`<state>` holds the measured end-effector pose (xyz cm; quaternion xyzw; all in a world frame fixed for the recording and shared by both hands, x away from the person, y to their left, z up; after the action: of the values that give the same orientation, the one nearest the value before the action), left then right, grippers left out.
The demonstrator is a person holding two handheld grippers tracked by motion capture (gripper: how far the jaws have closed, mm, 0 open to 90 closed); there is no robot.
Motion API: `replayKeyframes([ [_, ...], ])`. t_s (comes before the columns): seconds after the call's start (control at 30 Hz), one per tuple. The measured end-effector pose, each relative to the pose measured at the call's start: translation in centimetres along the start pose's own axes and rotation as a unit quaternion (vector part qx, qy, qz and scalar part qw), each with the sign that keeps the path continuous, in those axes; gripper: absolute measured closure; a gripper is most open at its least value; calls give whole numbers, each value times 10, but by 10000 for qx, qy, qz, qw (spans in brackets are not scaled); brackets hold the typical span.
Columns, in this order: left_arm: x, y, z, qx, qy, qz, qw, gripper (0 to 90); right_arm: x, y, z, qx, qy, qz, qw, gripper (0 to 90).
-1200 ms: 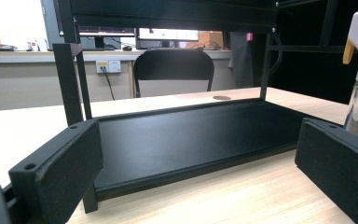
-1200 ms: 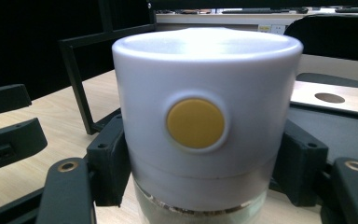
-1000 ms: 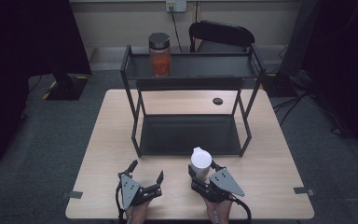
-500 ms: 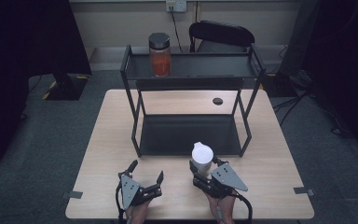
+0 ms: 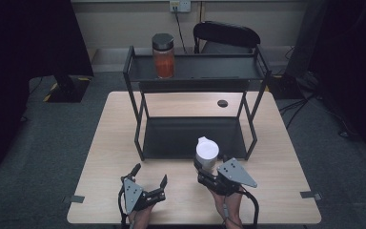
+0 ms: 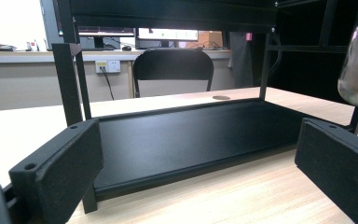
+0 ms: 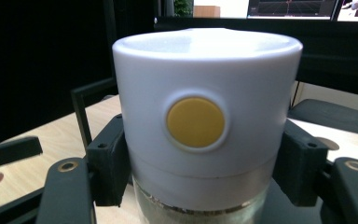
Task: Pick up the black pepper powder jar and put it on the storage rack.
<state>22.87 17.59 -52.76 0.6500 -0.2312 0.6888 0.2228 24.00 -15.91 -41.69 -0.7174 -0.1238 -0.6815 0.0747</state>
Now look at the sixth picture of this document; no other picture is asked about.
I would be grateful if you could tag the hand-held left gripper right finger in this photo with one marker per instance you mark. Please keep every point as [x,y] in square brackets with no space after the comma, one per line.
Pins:
[338,168]

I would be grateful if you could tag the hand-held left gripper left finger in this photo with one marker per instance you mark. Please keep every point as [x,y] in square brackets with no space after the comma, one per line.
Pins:
[65,168]

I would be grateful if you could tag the black metal shelf rack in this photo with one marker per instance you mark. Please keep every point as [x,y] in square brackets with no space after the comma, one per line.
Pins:
[183,140]

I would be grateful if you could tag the black curtain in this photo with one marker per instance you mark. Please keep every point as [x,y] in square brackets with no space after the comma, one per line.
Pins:
[307,74]

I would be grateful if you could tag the grey counter ledge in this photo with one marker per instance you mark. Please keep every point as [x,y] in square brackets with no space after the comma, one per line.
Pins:
[21,56]

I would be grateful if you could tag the small bottles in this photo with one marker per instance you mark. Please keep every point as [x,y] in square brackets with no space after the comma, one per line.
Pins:
[32,46]

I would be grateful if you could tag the black computer mouse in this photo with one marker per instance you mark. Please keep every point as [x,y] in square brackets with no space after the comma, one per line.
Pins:
[126,48]

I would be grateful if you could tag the round table grommet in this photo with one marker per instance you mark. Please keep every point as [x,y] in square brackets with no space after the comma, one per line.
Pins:
[221,97]

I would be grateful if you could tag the dark computer monitor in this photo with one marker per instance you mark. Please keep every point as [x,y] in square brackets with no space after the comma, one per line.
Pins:
[105,31]

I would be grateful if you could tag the grey upright panel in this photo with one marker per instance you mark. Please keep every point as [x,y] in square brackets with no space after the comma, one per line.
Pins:
[50,25]

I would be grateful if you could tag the grey hanging cloth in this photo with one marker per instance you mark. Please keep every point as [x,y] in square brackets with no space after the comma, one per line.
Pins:
[240,62]

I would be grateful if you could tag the pink tag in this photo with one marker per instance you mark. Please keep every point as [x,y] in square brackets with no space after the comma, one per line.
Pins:
[249,36]

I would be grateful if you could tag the bright computer monitor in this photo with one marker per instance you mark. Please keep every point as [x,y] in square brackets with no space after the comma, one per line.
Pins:
[167,34]

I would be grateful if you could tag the cardboard box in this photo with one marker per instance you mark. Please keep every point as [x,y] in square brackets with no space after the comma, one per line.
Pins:
[211,38]

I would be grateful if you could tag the white wall outlet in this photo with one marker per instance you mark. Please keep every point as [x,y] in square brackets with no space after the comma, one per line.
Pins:
[114,66]

